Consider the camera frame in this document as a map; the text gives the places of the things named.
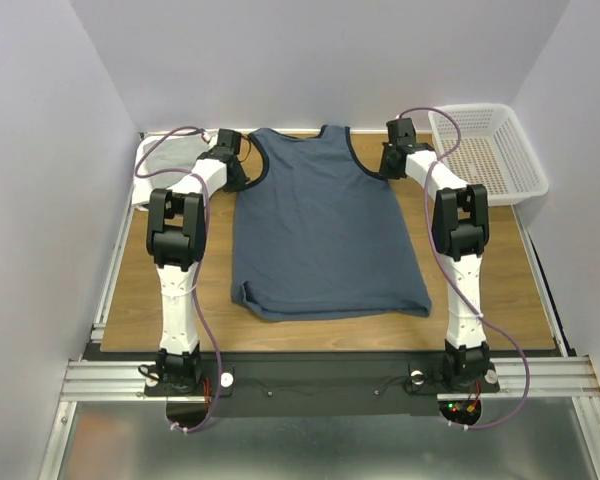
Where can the folded white tank top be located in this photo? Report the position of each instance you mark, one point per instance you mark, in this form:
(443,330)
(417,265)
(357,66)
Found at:
(142,187)

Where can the aluminium frame rail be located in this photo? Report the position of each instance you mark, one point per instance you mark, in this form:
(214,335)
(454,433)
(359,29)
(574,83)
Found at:
(103,381)

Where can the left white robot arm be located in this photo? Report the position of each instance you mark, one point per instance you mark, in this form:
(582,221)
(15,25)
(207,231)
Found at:
(176,238)

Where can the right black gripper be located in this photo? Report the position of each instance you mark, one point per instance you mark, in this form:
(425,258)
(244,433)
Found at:
(390,167)

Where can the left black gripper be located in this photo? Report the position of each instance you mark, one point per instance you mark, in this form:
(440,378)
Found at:
(241,183)

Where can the white plastic basket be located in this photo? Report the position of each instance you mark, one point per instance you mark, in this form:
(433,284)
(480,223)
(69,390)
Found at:
(494,151)

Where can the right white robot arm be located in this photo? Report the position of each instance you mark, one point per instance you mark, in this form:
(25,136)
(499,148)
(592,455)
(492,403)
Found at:
(458,235)

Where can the blue tank top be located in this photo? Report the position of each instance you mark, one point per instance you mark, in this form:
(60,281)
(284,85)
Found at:
(319,236)

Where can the folded grey tank top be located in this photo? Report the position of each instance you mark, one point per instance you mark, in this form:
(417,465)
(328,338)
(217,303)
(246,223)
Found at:
(178,153)

